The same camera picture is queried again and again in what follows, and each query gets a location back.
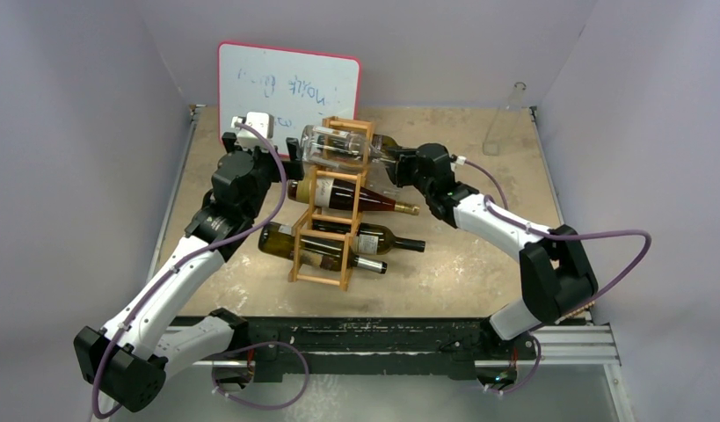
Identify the clear square glass bottle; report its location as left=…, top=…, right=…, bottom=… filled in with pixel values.
left=300, top=125, right=400, bottom=173

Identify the clear round glass bottle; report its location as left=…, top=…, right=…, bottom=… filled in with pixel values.
left=482, top=82, right=527, bottom=156

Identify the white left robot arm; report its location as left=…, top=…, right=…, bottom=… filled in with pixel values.
left=73, top=133, right=303, bottom=419

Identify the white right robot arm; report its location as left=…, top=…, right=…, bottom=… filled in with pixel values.
left=387, top=143, right=599, bottom=358

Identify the green bottle silver cap top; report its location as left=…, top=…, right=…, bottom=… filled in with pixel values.
left=327, top=132, right=402, bottom=167

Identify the green bottle silver cap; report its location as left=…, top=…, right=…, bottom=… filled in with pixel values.
left=258, top=222, right=388, bottom=274
left=327, top=132, right=402, bottom=167

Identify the red wine bottle gold cap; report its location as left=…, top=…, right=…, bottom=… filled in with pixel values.
left=287, top=177, right=420, bottom=215

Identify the green bottle silver cap front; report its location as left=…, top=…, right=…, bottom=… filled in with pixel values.
left=258, top=222, right=388, bottom=274

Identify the green bottle black neck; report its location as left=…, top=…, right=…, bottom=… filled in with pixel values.
left=312, top=220, right=426, bottom=256

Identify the wooden wine rack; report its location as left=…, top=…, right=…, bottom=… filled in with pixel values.
left=288, top=116, right=375, bottom=291

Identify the pink-framed whiteboard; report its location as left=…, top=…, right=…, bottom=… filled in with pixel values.
left=218, top=41, right=361, bottom=156

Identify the orange circuit board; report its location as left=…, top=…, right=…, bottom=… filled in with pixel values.
left=562, top=301, right=595, bottom=321

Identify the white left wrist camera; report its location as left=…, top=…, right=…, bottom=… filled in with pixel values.
left=230, top=112, right=274, bottom=149

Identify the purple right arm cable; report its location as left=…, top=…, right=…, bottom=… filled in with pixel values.
left=458, top=158, right=654, bottom=327

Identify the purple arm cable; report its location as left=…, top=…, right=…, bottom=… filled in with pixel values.
left=458, top=158, right=654, bottom=327
left=91, top=119, right=289, bottom=420

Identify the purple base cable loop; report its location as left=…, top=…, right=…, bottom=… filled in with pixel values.
left=210, top=340, right=311, bottom=412

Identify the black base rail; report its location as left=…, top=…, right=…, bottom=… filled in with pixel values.
left=161, top=316, right=620, bottom=382

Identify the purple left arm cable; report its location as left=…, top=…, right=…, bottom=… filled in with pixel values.
left=91, top=119, right=289, bottom=420

